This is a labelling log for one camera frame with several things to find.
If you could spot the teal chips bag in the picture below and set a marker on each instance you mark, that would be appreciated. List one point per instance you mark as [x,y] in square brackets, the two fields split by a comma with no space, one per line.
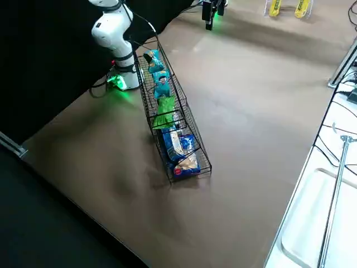
[161,83]
[153,60]

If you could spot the green chips bag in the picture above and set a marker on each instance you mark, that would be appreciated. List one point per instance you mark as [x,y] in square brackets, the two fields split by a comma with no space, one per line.
[165,113]

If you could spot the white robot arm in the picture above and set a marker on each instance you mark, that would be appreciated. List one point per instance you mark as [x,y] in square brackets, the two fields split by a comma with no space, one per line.
[111,36]

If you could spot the clear acrylic bottle shelf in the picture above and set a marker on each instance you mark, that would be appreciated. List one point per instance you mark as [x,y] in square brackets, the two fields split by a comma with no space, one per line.
[310,9]

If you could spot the yellow label tea bottle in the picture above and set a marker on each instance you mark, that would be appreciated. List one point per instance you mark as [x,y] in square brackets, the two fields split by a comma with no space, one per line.
[274,8]
[302,8]

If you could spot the blue snack bag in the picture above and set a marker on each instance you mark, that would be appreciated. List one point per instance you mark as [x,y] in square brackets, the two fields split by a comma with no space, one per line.
[187,164]

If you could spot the black backdrop curtain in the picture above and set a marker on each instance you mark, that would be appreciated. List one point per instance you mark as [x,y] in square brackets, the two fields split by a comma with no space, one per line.
[55,42]

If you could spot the dark desk device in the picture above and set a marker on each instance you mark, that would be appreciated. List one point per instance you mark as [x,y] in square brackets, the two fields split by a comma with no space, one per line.
[352,96]

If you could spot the white desk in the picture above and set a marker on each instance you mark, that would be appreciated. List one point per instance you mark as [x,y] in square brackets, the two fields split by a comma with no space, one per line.
[306,181]

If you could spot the thin metal rod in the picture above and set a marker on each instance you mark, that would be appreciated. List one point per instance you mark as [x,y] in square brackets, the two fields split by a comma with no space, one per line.
[336,195]

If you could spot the clear plastic tray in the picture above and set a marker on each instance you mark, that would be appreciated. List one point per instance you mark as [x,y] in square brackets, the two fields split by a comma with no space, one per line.
[306,223]

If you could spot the aluminium profile post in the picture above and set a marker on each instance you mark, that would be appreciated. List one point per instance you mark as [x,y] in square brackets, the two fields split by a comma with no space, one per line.
[344,61]

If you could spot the aluminium profile rail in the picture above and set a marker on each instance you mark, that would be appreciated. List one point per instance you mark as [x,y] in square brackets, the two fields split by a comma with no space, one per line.
[12,145]

